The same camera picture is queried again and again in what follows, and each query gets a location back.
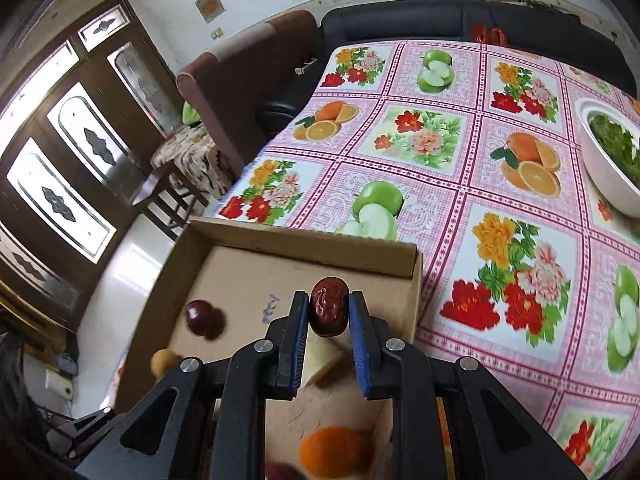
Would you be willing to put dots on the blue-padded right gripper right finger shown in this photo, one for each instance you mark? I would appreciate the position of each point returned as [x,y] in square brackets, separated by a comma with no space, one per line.
[450,419]

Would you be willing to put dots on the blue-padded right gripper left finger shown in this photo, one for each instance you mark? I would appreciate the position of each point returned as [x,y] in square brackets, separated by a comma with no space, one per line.
[208,420]

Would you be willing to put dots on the orange mandarin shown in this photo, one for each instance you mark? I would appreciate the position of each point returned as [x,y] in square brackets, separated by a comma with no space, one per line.
[336,452]

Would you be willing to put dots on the dark red jujube date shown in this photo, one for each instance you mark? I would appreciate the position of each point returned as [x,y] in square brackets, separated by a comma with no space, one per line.
[329,302]

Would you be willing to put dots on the tan longan fruit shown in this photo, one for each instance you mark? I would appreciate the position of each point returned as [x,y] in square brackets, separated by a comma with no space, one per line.
[162,362]

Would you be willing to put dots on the brown cardboard tray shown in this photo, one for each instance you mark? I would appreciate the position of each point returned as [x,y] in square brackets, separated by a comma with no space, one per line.
[252,272]

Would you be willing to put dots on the wooden side table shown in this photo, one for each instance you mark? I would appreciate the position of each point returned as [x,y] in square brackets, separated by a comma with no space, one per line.
[167,198]

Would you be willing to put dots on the pink fruit-print tablecloth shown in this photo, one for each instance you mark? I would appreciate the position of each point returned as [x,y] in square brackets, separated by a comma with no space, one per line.
[473,155]

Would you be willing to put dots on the white bowl of greens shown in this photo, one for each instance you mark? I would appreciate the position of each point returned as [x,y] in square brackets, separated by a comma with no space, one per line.
[606,133]

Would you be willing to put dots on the black leather sofa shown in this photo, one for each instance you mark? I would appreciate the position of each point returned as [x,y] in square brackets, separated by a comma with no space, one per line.
[534,29]

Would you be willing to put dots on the wooden glass-panel door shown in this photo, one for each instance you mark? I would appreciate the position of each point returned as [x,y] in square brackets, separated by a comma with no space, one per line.
[79,126]

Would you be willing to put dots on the maroon armchair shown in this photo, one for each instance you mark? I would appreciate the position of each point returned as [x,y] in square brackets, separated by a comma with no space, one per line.
[227,81]

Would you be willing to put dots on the red item on sofa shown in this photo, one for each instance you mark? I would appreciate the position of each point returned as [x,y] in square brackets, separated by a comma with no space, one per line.
[481,34]

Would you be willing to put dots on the small wall plaque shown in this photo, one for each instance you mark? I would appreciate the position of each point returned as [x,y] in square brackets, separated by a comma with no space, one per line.
[209,9]

